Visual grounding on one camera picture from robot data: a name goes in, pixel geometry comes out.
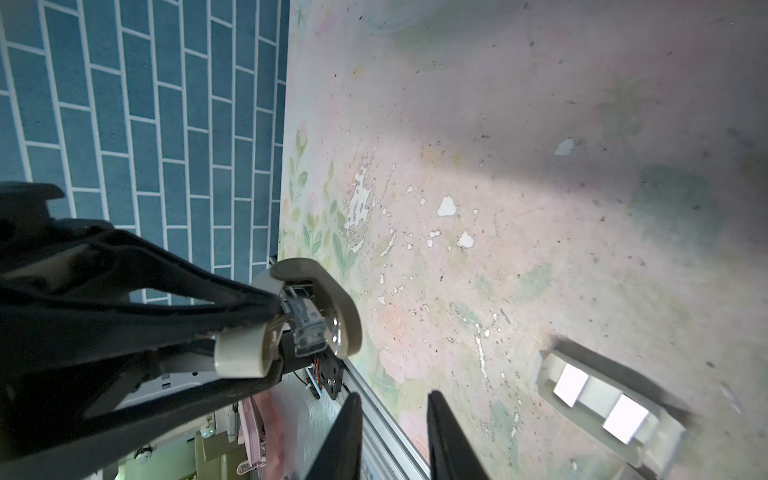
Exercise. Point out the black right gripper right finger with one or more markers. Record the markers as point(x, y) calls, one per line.
point(451, 456)

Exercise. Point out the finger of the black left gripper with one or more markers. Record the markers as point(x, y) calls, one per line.
point(70, 423)
point(75, 270)

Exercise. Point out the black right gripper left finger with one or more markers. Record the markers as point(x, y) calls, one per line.
point(340, 455)

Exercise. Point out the beige stapler base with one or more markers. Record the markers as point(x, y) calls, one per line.
point(311, 305)

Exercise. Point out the upper staple strip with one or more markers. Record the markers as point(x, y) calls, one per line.
point(570, 384)

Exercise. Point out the staple strip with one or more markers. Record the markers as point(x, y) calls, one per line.
point(625, 419)
point(570, 384)

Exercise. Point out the lower staple strip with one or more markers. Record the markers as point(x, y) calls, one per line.
point(625, 419)

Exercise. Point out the open staple box tray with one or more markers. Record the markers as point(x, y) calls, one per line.
point(655, 446)

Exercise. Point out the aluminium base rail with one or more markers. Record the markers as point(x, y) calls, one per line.
point(387, 452)

